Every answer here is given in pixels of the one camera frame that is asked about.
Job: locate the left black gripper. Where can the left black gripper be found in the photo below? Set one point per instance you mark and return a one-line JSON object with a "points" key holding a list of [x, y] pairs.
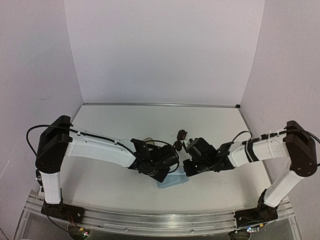
{"points": [[162, 177]]}

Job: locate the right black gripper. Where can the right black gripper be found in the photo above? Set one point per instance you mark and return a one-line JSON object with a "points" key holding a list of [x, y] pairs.
{"points": [[189, 171]]}

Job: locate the black glasses case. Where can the black glasses case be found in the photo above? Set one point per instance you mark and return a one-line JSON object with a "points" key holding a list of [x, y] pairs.
{"points": [[149, 141]]}

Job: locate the blue cleaning cloth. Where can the blue cleaning cloth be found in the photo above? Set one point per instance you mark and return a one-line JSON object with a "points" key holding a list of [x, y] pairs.
{"points": [[173, 179]]}

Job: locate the tortoiseshell sunglasses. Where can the tortoiseshell sunglasses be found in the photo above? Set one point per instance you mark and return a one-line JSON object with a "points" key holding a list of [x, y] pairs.
{"points": [[179, 144]]}

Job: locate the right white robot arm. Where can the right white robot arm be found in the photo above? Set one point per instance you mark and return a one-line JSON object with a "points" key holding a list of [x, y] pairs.
{"points": [[291, 142]]}

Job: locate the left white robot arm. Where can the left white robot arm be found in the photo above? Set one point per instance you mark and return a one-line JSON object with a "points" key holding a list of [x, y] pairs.
{"points": [[60, 139]]}

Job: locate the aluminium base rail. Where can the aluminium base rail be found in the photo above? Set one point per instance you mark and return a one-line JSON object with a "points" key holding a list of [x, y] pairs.
{"points": [[145, 223]]}

